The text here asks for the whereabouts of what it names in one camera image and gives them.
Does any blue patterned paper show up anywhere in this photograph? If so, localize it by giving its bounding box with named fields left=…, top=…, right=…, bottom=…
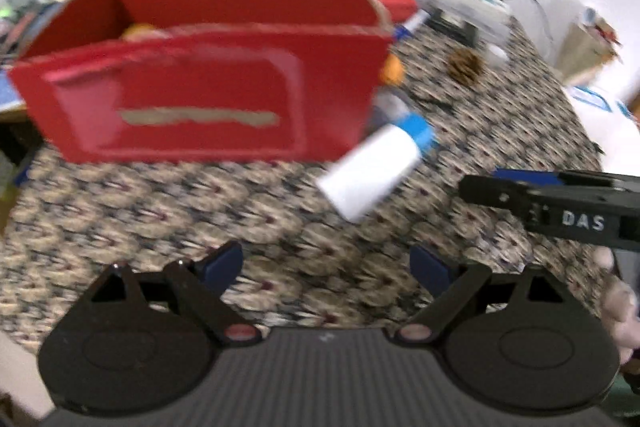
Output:
left=0, top=72, right=25, bottom=108

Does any brown gourd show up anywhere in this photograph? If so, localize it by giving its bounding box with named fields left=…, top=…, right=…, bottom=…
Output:
left=120, top=23, right=168, bottom=42

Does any orange tape measure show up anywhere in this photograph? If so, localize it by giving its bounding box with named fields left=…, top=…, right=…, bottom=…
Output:
left=379, top=54, right=405, bottom=86

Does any blue correction tape dispenser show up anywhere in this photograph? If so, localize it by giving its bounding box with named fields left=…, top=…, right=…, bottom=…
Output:
left=372, top=89, right=408, bottom=125

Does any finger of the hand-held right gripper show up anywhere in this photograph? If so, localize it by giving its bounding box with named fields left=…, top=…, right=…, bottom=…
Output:
left=492, top=168, right=640, bottom=190
left=459, top=174, right=536, bottom=218

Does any blue and white marker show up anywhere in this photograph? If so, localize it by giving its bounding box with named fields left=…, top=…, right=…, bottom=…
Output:
left=392, top=9, right=431, bottom=42

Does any red cardboard box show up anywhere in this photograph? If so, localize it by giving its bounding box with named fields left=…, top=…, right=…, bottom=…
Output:
left=7, top=0, right=393, bottom=165

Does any blue white packet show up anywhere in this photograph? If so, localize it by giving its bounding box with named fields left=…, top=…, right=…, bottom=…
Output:
left=570, top=84, right=616, bottom=112

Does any white bottle with blue cap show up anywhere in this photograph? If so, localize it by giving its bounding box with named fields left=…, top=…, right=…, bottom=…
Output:
left=317, top=112, right=436, bottom=223

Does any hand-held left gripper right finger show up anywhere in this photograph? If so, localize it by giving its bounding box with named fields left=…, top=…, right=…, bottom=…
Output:
left=385, top=246, right=576, bottom=348

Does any patterned tablecloth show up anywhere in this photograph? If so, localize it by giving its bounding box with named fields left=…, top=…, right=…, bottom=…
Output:
left=0, top=0, right=616, bottom=348

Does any brown pine cone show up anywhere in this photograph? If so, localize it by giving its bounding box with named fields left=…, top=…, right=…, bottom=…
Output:
left=447, top=48, right=483, bottom=84

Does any black pen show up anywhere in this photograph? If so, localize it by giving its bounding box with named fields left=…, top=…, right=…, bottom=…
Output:
left=417, top=93, right=458, bottom=110

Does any person's right hand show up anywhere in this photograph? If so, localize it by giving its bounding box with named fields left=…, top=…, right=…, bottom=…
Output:
left=597, top=248, right=640, bottom=363

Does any beige paper bag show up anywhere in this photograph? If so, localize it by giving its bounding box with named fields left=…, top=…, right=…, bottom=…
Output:
left=555, top=7, right=623, bottom=82

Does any white power strip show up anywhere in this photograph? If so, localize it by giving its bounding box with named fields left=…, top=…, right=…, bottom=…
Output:
left=435, top=0, right=512, bottom=28

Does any grey power cord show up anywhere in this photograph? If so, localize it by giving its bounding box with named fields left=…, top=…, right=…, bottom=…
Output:
left=500, top=0, right=553, bottom=52

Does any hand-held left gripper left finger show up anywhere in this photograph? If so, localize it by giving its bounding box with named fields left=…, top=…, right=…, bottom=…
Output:
left=87, top=242, right=268, bottom=348

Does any black digital scale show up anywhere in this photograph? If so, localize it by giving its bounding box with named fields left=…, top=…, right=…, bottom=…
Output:
left=425, top=9, right=481, bottom=48

